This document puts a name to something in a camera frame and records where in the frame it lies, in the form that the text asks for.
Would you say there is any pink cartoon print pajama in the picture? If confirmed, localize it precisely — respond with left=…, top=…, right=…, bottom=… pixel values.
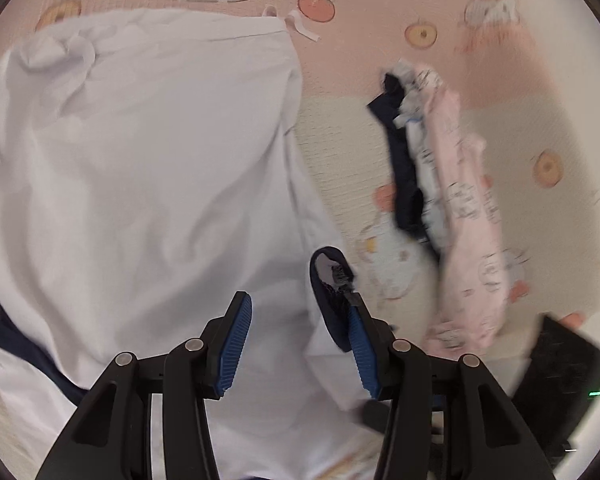
left=391, top=61, right=509, bottom=359

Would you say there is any white shirt navy trim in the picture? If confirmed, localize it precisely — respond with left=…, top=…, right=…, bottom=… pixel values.
left=0, top=9, right=380, bottom=479

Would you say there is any navy garment under pajama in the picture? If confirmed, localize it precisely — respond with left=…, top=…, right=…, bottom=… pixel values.
left=367, top=74, right=440, bottom=266

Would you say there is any pink cream Hello Kitty blanket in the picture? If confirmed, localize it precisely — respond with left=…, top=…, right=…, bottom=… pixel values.
left=0, top=0, right=600, bottom=480

